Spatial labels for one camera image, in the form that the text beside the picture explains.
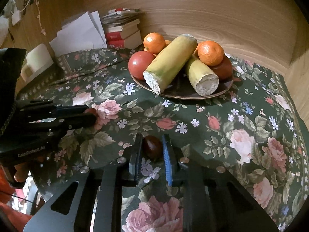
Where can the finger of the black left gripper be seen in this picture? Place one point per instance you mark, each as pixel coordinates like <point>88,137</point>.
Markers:
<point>60,125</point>
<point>34,110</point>

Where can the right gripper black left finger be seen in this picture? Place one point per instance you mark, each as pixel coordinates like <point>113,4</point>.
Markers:
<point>136,158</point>

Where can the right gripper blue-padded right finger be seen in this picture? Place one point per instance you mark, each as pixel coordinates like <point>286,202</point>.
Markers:
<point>168,155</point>

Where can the small dark red fruit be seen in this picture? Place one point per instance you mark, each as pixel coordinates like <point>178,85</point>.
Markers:
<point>154,148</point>

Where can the short yellow banana piece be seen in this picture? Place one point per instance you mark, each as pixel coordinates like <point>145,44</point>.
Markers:
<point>202,78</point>

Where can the long yellow banana piece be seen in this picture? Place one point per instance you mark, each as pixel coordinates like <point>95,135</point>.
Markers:
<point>167,64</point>

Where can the red tomato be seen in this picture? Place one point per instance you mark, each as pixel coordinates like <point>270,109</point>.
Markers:
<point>138,62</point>

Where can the left hand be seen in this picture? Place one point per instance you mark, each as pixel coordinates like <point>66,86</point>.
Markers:
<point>33,166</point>

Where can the white mug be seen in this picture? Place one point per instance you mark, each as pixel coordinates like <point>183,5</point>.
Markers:
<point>37,61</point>

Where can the dark round wooden plate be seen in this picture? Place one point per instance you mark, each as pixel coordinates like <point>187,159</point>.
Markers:
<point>181,89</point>

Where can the dark floral tablecloth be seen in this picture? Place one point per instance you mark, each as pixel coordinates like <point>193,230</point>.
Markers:
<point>253,129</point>

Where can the white paper sheets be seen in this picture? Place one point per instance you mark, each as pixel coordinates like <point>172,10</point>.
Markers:
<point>84,33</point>

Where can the large orange with stem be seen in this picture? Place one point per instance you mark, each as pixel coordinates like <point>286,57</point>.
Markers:
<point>223,70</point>

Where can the small orange at right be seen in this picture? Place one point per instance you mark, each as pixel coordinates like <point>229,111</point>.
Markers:
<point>210,53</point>

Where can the round orange at back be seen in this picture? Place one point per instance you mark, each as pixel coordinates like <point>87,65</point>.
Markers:
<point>167,43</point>

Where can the small orange under gripper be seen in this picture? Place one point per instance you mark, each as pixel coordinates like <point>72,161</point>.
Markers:
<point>152,37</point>

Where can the stack of books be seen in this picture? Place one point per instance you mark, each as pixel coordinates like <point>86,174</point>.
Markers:
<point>121,28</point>

